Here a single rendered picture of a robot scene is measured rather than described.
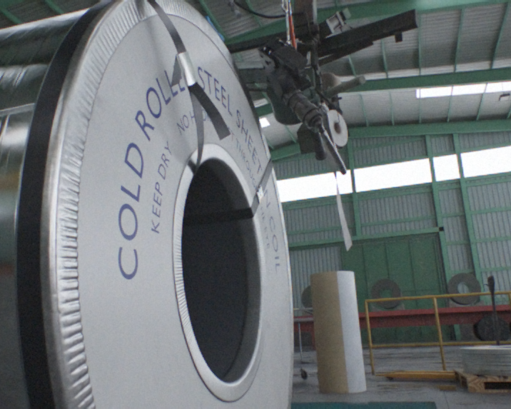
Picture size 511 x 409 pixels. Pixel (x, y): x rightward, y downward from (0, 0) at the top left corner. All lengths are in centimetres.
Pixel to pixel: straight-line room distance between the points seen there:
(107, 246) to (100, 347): 13
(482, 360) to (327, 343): 158
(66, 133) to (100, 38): 19
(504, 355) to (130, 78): 542
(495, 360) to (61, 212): 558
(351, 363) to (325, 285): 87
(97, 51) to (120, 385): 47
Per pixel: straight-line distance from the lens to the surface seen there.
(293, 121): 168
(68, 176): 69
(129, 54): 90
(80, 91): 75
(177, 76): 100
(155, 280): 85
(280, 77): 149
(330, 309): 586
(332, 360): 587
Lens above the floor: 61
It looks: 14 degrees up
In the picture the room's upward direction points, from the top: 3 degrees counter-clockwise
